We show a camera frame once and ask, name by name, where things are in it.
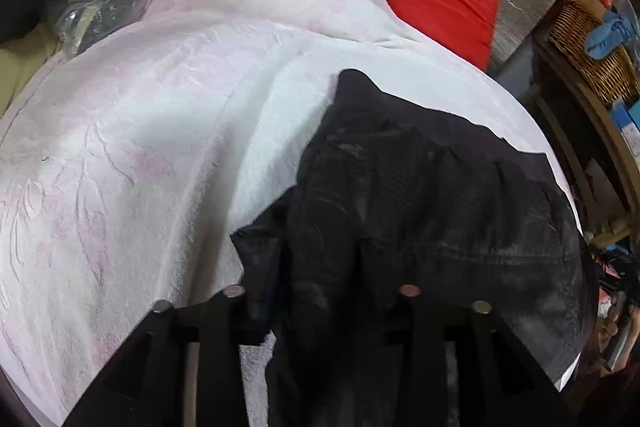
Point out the beige sofa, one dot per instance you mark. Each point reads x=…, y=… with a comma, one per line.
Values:
x=22, y=62

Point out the orange-red cushion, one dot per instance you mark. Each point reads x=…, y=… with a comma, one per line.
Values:
x=440, y=2

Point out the clear plastic bag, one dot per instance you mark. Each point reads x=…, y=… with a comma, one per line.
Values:
x=90, y=24

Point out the light blue cloth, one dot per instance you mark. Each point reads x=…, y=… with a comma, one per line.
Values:
x=607, y=34

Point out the black ribbed garment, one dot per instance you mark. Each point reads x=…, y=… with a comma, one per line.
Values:
x=430, y=187

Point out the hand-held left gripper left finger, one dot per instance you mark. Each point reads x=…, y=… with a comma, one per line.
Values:
x=215, y=337

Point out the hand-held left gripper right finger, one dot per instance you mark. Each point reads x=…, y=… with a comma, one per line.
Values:
x=425, y=342

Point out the pale pink embossed blanket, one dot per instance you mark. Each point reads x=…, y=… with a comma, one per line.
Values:
x=165, y=132

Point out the blue box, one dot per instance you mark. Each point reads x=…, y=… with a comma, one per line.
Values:
x=625, y=119

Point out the wicker basket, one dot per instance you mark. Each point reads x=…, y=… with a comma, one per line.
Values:
x=595, y=52

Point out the wooden furniture frame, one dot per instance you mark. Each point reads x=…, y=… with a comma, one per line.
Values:
x=585, y=122

